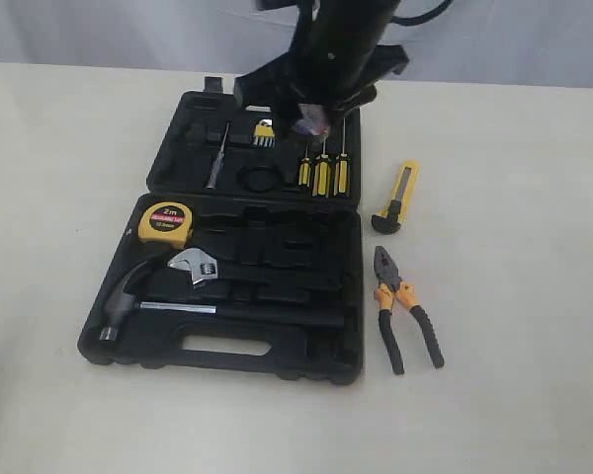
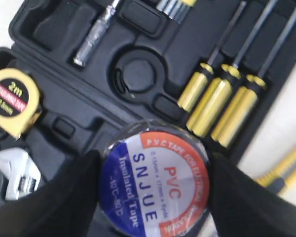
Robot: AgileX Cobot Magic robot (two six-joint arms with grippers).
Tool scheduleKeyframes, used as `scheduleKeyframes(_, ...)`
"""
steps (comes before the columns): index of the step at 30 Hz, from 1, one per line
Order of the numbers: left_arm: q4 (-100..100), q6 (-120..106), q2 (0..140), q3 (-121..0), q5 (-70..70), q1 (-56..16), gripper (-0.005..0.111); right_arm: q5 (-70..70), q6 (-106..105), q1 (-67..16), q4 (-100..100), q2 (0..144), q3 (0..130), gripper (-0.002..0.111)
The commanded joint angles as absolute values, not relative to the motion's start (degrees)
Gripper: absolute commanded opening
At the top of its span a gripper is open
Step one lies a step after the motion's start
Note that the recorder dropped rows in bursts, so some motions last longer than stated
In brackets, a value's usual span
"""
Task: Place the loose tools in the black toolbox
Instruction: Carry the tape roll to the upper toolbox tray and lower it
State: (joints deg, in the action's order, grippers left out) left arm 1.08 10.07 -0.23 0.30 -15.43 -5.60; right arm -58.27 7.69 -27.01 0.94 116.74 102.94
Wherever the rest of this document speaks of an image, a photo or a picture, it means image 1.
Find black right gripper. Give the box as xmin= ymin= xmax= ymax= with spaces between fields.
xmin=233 ymin=1 xmax=410 ymax=131

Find black electrical tape roll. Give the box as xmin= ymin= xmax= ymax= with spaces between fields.
xmin=291 ymin=103 xmax=330 ymax=138

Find yellow utility knife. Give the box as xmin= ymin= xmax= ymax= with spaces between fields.
xmin=371 ymin=160 xmax=419 ymax=235

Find yellow 2m tape measure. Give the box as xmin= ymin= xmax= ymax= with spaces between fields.
xmin=137 ymin=201 xmax=193 ymax=250

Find orange black combination pliers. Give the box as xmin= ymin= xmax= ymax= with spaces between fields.
xmin=374 ymin=246 xmax=445 ymax=375

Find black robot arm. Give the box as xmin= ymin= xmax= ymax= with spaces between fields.
xmin=233 ymin=1 xmax=409 ymax=137

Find black plastic tool case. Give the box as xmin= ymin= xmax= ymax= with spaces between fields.
xmin=77 ymin=77 xmax=364 ymax=385

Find hex key set yellow holder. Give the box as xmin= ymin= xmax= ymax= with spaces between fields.
xmin=252 ymin=118 xmax=276 ymax=148

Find right yellow black screwdriver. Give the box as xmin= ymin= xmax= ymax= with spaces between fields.
xmin=333 ymin=119 xmax=350 ymax=198

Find small yellow black screwdriver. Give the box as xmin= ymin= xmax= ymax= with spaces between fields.
xmin=297 ymin=145 xmax=311 ymax=188

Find middle yellow black screwdriver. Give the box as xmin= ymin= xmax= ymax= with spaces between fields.
xmin=312 ymin=139 xmax=331 ymax=198

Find chrome adjustable wrench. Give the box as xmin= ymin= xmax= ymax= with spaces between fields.
xmin=167 ymin=247 xmax=342 ymax=291

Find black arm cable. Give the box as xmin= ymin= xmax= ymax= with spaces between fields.
xmin=389 ymin=0 xmax=456 ymax=29

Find clear handle tester screwdriver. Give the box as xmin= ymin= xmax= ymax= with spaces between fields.
xmin=206 ymin=121 xmax=231 ymax=189

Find claw hammer black handle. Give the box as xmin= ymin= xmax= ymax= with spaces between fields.
xmin=99 ymin=261 xmax=345 ymax=342

